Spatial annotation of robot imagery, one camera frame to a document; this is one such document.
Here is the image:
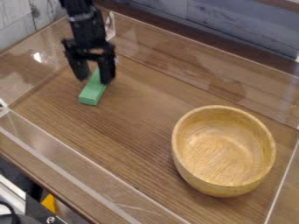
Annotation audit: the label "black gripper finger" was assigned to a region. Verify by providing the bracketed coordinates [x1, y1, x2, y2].
[65, 52, 90, 81]
[98, 52, 117, 85]

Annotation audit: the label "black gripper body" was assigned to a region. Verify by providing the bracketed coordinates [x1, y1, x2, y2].
[61, 38, 117, 63]

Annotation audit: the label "green rectangular block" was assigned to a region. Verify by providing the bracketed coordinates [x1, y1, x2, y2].
[79, 69, 107, 106]

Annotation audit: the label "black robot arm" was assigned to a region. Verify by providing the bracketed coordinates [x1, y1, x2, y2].
[59, 0, 117, 84]

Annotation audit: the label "brown wooden bowl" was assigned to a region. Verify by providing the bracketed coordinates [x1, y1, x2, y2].
[173, 105, 277, 198]

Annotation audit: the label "clear acrylic tray walls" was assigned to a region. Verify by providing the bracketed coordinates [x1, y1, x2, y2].
[0, 15, 299, 224]

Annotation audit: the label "yellow warning label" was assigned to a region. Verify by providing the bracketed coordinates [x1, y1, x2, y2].
[42, 194, 58, 213]

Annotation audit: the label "clear acrylic corner bracket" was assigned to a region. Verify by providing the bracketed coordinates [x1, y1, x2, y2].
[106, 11, 117, 40]

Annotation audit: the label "black cable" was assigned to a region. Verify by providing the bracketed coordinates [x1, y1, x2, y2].
[0, 200, 19, 224]

